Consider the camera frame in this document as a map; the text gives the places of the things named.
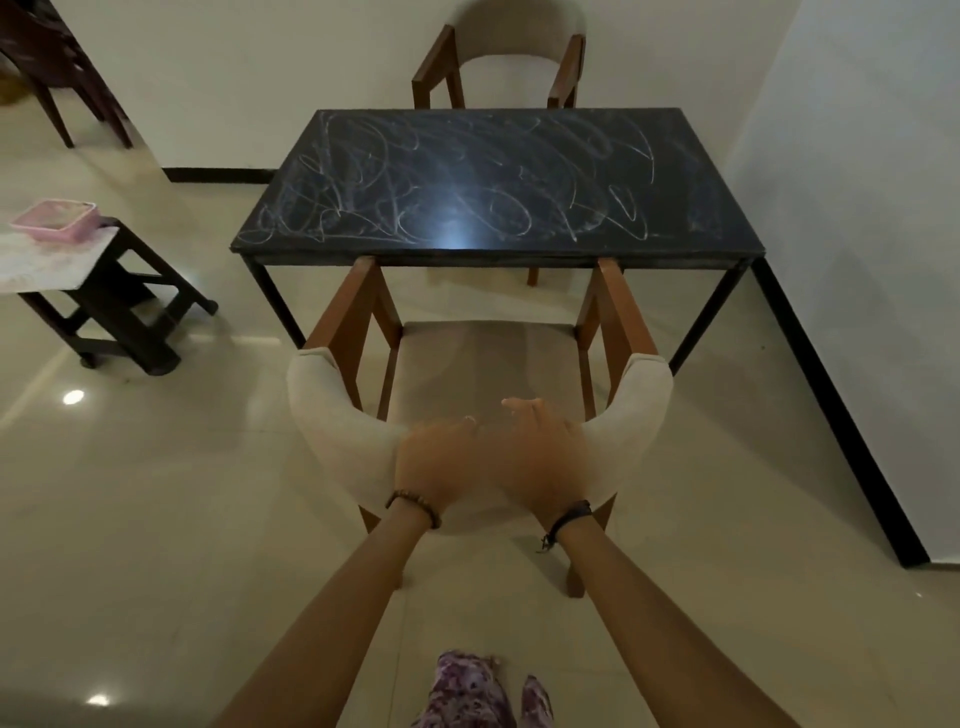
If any person's left hand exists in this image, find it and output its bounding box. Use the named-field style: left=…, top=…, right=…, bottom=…
left=393, top=417, right=483, bottom=524

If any person's right hand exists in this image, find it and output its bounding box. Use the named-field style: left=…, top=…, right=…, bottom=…
left=478, top=396, right=594, bottom=520

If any wooden chair with beige backrest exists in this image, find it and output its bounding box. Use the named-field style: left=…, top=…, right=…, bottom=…
left=411, top=0, right=588, bottom=288
left=287, top=255, right=675, bottom=600

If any person's right forearm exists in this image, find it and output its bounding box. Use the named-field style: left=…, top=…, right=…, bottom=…
left=553, top=513, right=802, bottom=728

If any person's left forearm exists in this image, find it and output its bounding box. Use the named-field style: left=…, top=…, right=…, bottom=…
left=212, top=504, right=438, bottom=728

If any black table with chalk scribbles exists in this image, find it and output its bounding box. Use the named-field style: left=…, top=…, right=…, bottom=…
left=229, top=107, right=767, bottom=377

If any purple floral garment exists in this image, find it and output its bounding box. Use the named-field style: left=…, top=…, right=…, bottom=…
left=410, top=649, right=557, bottom=728

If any black plastic stool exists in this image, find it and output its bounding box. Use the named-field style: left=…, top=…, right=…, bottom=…
left=18, top=216, right=219, bottom=377

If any white marble slab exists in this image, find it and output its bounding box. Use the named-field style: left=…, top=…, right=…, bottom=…
left=0, top=224, right=122, bottom=295

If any pink plastic tray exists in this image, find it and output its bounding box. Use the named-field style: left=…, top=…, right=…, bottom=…
left=9, top=198, right=101, bottom=243

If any dark brown wooden chair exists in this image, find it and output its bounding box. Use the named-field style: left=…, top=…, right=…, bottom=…
left=0, top=0, right=135, bottom=150

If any brown bead bracelet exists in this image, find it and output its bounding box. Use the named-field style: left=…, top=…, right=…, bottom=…
left=384, top=489, right=443, bottom=531

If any black cord bracelet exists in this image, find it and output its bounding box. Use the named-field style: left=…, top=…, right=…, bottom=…
left=537, top=500, right=594, bottom=555

